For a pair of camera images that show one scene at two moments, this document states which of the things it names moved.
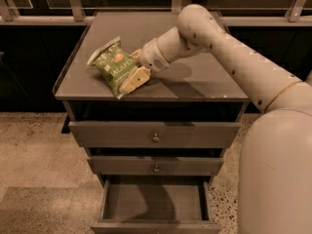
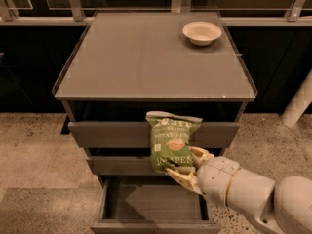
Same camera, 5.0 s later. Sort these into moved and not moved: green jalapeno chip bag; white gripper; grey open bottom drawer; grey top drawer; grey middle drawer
Moved: green jalapeno chip bag; white gripper
Not moved: grey middle drawer; grey open bottom drawer; grey top drawer
